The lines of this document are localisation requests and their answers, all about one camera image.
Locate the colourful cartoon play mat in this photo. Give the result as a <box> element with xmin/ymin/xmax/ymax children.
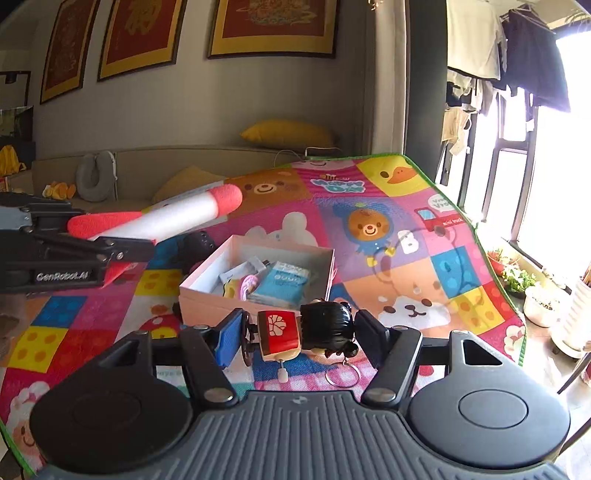
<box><xmin>0</xmin><ymin>152</ymin><xmax>527</xmax><ymax>476</ymax></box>

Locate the small white potted plant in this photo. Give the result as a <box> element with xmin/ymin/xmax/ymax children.
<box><xmin>503</xmin><ymin>265</ymin><xmax>565</xmax><ymax>328</ymax></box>

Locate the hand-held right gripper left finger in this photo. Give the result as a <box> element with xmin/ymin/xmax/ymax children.
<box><xmin>108</xmin><ymin>308</ymin><xmax>245</xmax><ymax>408</ymax></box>

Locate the beige hanging garment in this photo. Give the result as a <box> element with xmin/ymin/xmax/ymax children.
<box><xmin>441</xmin><ymin>69</ymin><xmax>497</xmax><ymax>155</ymax></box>

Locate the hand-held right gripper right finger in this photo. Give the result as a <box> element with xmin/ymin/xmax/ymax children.
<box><xmin>353</xmin><ymin>308</ymin><xmax>502</xmax><ymax>409</ymax></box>

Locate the grey curtain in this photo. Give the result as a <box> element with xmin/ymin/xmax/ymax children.
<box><xmin>365</xmin><ymin>0</ymin><xmax>448</xmax><ymax>185</ymax></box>

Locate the red wooden doll keychain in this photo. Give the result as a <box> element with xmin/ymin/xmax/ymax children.
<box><xmin>240</xmin><ymin>299</ymin><xmax>363</xmax><ymax>388</ymax></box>

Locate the orange plush toy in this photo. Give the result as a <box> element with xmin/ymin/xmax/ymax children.
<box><xmin>42</xmin><ymin>181</ymin><xmax>77</xmax><ymax>200</ymax></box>

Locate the red potted plant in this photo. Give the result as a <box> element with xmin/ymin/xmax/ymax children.
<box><xmin>487</xmin><ymin>249</ymin><xmax>513</xmax><ymax>278</ymax></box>

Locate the framed red wall picture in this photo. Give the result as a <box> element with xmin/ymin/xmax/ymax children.
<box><xmin>207</xmin><ymin>0</ymin><xmax>340</xmax><ymax>59</ymax></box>
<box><xmin>39</xmin><ymin>0</ymin><xmax>100</xmax><ymax>104</ymax></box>
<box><xmin>97</xmin><ymin>0</ymin><xmax>188</xmax><ymax>81</ymax></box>

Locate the white packet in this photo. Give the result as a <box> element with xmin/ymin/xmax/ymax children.
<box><xmin>219</xmin><ymin>261</ymin><xmax>269</xmax><ymax>284</ymax></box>

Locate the grey neck pillow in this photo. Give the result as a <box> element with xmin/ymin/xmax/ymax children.
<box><xmin>75</xmin><ymin>151</ymin><xmax>116</xmax><ymax>202</ymax></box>

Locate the dark hanging shirt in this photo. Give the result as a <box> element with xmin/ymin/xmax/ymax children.
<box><xmin>501</xmin><ymin>4</ymin><xmax>571</xmax><ymax>114</ymax></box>

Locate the yellow backpack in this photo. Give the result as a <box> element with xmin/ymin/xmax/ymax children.
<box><xmin>0</xmin><ymin>144</ymin><xmax>26</xmax><ymax>176</ymax></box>

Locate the yellow cushion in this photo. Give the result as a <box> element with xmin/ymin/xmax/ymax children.
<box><xmin>240</xmin><ymin>120</ymin><xmax>335</xmax><ymax>149</ymax></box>
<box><xmin>152</xmin><ymin>166</ymin><xmax>227</xmax><ymax>204</ymax></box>

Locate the white and red foam rocket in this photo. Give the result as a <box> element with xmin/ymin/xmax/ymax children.
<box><xmin>67</xmin><ymin>184</ymin><xmax>243</xmax><ymax>282</ymax></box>

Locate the beige sofa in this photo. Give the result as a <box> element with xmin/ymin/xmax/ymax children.
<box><xmin>9</xmin><ymin>145</ymin><xmax>342</xmax><ymax>217</ymax></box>

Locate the white hanging shirt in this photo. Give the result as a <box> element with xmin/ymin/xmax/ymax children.
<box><xmin>447</xmin><ymin>0</ymin><xmax>506</xmax><ymax>81</ymax></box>

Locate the blue packet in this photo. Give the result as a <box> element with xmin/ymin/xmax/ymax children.
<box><xmin>252</xmin><ymin>261</ymin><xmax>312</xmax><ymax>308</ymax></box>

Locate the white charging cable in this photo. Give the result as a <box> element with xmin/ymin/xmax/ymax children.
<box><xmin>272</xmin><ymin>147</ymin><xmax>342</xmax><ymax>168</ymax></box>

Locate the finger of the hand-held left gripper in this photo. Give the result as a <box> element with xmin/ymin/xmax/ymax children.
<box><xmin>21</xmin><ymin>198</ymin><xmax>86</xmax><ymax>232</ymax></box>
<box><xmin>32</xmin><ymin>232</ymin><xmax>156</xmax><ymax>265</ymax></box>

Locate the black window frame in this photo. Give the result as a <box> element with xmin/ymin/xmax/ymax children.
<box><xmin>436</xmin><ymin>78</ymin><xmax>555</xmax><ymax>259</ymax></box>

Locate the pink cardboard box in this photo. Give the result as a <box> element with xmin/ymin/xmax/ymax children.
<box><xmin>178</xmin><ymin>233</ymin><xmax>335</xmax><ymax>333</ymax></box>

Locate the black plush cat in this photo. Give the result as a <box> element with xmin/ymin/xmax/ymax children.
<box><xmin>178</xmin><ymin>231</ymin><xmax>218</xmax><ymax>274</ymax></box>

